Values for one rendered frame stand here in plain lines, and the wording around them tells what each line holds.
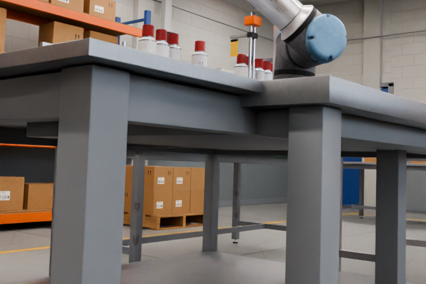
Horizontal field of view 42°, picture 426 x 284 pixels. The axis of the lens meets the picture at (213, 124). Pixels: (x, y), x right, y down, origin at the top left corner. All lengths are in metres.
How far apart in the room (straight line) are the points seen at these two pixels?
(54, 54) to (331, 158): 0.43
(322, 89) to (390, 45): 9.16
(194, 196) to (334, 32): 4.87
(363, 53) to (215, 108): 9.22
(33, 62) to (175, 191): 5.31
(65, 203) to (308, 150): 0.36
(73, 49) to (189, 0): 8.04
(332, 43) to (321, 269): 0.73
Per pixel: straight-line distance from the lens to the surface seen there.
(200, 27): 8.76
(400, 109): 1.04
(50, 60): 0.67
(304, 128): 0.84
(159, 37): 1.63
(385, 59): 9.94
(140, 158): 3.20
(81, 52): 0.62
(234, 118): 0.87
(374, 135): 1.06
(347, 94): 0.85
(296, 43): 1.42
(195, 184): 6.18
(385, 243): 1.50
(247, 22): 1.88
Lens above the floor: 0.70
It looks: 4 degrees up
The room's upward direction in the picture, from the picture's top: 2 degrees clockwise
